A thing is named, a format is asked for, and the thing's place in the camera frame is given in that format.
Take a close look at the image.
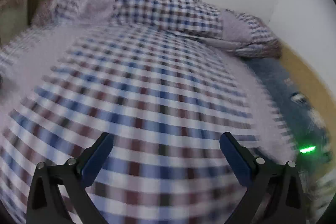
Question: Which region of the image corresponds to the blue plush pillow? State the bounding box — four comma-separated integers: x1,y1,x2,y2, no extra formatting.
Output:
244,58,333,169

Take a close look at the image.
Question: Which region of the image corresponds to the checkered patchwork bed sheet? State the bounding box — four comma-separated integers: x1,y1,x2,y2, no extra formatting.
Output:
1,23,295,223

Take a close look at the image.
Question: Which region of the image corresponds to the beige fabric bag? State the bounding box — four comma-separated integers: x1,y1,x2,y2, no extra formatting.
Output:
1,0,28,47

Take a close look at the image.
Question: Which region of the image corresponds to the checkered folded quilt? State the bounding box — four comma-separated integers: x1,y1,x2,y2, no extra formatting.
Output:
32,0,281,59

